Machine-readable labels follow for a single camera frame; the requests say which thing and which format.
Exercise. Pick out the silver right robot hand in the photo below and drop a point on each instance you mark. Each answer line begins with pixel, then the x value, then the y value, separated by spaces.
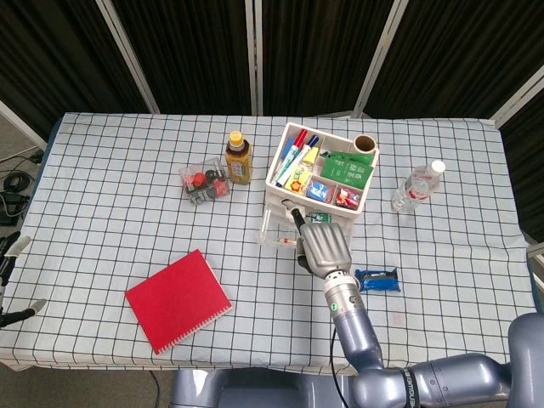
pixel 325 246

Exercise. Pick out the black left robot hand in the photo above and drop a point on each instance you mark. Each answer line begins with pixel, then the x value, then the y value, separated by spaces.
pixel 15 315

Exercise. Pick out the transparent plastic drawer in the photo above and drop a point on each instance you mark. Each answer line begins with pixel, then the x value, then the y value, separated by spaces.
pixel 272 225

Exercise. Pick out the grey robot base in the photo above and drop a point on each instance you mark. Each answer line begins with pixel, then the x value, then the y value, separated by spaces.
pixel 255 391

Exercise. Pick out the green snack packet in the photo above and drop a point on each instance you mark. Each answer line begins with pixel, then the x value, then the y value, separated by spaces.
pixel 321 217

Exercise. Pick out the white desk organizer box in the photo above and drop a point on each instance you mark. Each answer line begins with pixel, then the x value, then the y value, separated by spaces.
pixel 280 190

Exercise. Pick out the clear box of coffee capsules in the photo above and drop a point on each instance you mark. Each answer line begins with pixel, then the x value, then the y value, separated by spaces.
pixel 204 183

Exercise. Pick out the red candy packet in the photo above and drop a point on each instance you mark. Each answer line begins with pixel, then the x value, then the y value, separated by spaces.
pixel 347 196

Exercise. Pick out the blue candy packet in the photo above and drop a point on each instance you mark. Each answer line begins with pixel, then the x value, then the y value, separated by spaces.
pixel 319 189

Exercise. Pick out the blue snack pack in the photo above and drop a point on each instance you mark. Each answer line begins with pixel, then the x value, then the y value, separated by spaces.
pixel 380 280

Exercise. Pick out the yellow snack packet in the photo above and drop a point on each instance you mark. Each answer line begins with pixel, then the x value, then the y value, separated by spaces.
pixel 297 176

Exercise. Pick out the green tea packet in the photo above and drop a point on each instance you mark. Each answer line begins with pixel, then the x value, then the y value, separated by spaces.
pixel 346 170

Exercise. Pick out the clear plastic water bottle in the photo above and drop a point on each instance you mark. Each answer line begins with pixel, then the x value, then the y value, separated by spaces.
pixel 414 189

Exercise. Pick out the black power adapter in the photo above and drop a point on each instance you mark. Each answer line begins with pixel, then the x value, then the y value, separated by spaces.
pixel 8 208

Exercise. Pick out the blue cap marker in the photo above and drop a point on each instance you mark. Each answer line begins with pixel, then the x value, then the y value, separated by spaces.
pixel 313 139

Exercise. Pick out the brown cardboard tube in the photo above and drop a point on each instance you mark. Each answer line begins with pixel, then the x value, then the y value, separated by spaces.
pixel 365 142

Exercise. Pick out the red cap marker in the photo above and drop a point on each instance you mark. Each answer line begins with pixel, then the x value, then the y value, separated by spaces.
pixel 302 136

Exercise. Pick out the yellow cap tea bottle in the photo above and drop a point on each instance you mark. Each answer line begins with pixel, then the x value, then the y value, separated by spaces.
pixel 239 168

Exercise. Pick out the white black checked tablecloth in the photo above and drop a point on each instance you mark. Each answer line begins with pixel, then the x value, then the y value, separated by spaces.
pixel 127 212

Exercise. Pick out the red spiral notebook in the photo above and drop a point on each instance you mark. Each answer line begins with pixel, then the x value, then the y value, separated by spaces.
pixel 178 297

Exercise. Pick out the black folding screen white frame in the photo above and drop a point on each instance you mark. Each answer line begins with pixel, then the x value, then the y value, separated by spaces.
pixel 191 55

